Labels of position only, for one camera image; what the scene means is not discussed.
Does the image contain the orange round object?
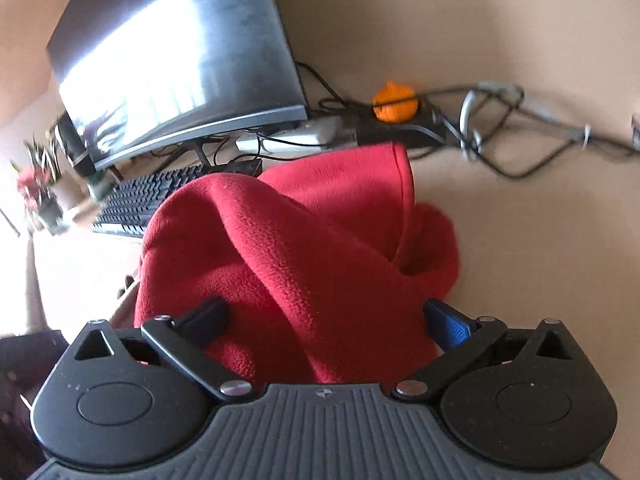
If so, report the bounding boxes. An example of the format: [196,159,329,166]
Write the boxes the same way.
[372,81,420,124]

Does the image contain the white power adapter box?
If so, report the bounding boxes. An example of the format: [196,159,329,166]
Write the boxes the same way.
[235,116,343,156]

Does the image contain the black cable bundle on desk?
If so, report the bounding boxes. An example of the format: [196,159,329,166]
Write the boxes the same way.
[294,58,640,181]

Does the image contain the red fleece hooded garment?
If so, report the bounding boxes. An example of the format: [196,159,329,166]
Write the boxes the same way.
[132,144,459,387]

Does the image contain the left curved computer monitor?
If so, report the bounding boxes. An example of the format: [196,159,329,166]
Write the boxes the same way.
[47,0,307,168]

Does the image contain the red flower plant pot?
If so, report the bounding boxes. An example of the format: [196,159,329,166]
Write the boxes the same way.
[10,129,66,235]

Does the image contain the black mechanical keyboard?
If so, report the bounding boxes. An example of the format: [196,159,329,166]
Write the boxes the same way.
[92,166,212,238]

